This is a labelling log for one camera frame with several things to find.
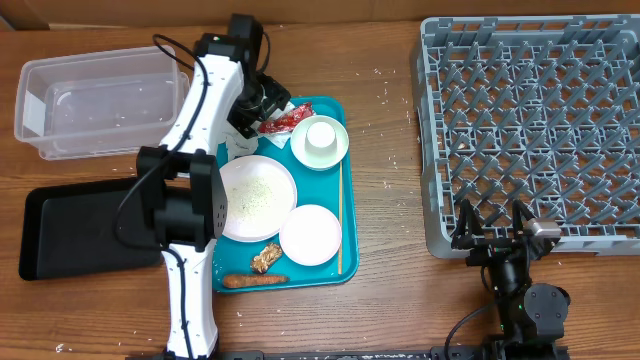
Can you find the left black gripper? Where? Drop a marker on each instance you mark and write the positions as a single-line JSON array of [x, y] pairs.
[[278, 97]]

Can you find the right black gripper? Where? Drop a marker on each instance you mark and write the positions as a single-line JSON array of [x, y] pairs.
[[467, 234]]

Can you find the white napkin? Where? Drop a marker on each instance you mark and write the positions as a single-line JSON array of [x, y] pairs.
[[279, 139], [236, 144]]

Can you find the red snack wrapper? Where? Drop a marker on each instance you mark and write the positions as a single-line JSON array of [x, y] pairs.
[[288, 121]]

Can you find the white paper cup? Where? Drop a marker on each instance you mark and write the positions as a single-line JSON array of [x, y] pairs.
[[321, 138]]

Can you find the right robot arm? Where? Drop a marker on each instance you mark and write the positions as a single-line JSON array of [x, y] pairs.
[[531, 315]]

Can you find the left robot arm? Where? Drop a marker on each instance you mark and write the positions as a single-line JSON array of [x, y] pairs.
[[183, 198]]

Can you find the grey dishwasher rack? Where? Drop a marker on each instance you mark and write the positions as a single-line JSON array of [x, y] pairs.
[[543, 110]]

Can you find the clear plastic waste bin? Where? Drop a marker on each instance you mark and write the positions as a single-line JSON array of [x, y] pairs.
[[98, 104]]

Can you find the large pink plate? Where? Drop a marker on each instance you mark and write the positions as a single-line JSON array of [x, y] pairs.
[[261, 192]]

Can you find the pale green bowl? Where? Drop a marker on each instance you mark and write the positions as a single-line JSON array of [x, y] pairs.
[[318, 162]]

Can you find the wooden chopstick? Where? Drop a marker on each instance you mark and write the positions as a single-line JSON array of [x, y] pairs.
[[340, 217]]

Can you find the teal plastic serving tray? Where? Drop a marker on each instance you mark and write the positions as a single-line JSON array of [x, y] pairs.
[[313, 187]]

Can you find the gold foil wrapper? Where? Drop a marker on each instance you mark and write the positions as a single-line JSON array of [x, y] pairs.
[[261, 263]]

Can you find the orange carrot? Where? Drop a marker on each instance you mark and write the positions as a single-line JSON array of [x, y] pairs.
[[237, 281]]

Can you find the black rectangular tray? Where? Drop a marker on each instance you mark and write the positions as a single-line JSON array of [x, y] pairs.
[[67, 231]]

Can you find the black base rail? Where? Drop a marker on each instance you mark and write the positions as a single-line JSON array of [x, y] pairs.
[[435, 353]]

